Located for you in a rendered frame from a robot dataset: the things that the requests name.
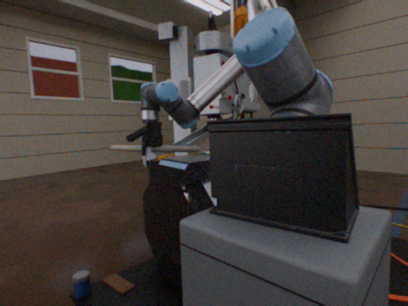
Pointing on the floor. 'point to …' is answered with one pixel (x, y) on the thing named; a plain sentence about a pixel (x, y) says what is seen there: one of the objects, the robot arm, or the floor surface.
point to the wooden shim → (119, 284)
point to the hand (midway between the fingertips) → (145, 163)
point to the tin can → (81, 284)
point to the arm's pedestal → (284, 264)
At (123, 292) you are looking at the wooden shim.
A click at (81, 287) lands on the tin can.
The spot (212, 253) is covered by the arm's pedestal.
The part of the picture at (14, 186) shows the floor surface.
